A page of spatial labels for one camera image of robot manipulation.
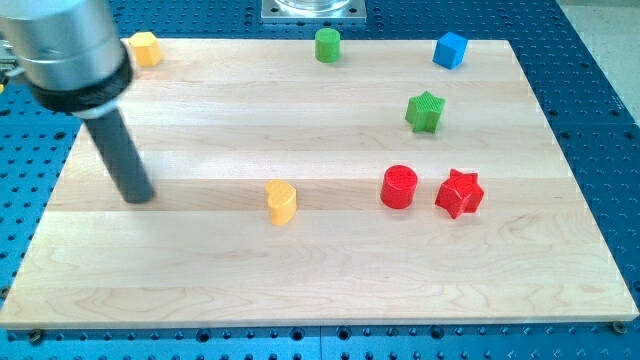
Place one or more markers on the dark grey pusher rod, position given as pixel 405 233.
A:
pixel 120 157

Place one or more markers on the green star block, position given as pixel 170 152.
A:
pixel 424 111

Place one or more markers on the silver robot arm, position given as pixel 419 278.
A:
pixel 69 54

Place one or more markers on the red star block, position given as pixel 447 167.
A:
pixel 460 193

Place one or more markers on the yellow hexagon block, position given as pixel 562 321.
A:
pixel 146 49

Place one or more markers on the yellow heart block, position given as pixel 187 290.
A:
pixel 281 198

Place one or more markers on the wooden board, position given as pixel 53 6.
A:
pixel 217 119

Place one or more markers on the green cylinder block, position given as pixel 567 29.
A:
pixel 327 45

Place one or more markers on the red cylinder block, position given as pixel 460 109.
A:
pixel 398 188

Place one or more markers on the blue cube block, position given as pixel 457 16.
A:
pixel 450 50

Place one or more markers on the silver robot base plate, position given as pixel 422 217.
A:
pixel 313 11

